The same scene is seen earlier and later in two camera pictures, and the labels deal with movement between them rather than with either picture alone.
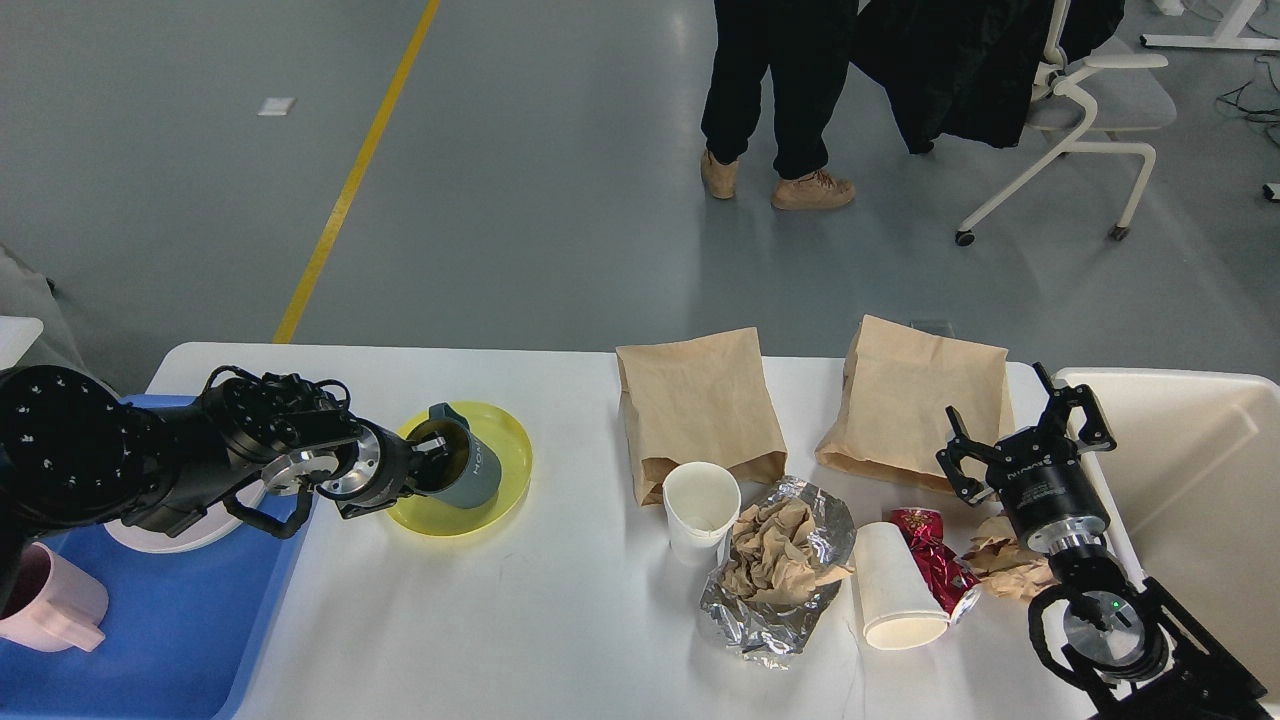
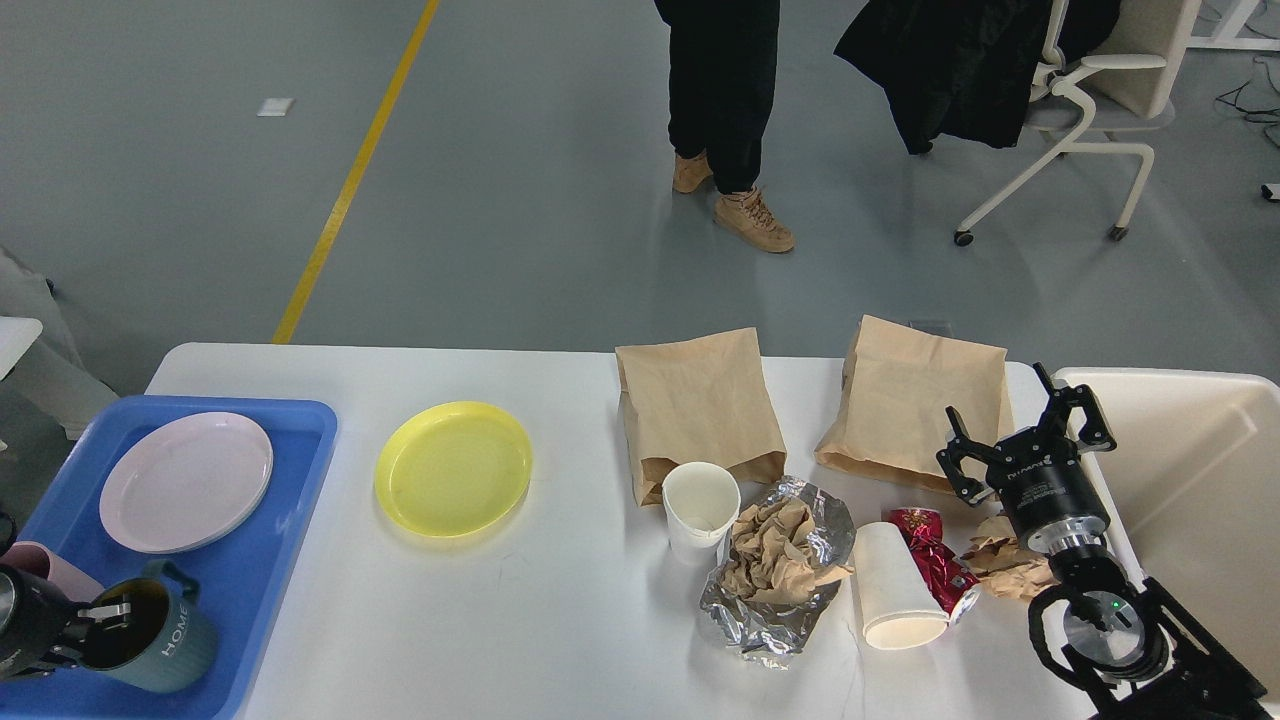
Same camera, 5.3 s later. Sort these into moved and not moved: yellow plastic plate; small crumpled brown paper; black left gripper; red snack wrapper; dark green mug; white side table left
Moved: dark green mug; black left gripper
Not moved: yellow plastic plate; red snack wrapper; small crumpled brown paper; white side table left
